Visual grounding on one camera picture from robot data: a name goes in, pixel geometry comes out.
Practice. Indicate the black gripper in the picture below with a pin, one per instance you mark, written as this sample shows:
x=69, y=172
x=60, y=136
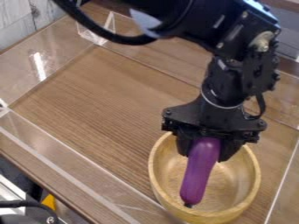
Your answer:
x=197, y=119

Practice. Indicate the purple toy eggplant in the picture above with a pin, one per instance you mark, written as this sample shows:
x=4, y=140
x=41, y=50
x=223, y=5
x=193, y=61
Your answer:
x=201, y=158

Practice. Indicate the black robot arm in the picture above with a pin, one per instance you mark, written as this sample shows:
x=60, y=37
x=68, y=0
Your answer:
x=236, y=30

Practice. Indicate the brown wooden bowl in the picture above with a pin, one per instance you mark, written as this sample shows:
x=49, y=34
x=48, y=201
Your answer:
x=231, y=189

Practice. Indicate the black device with screw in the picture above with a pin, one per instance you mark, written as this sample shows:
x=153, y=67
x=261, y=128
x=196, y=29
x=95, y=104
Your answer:
x=25, y=216

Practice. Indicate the clear acrylic tray wall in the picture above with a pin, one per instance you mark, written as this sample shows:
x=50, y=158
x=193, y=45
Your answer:
x=80, y=119

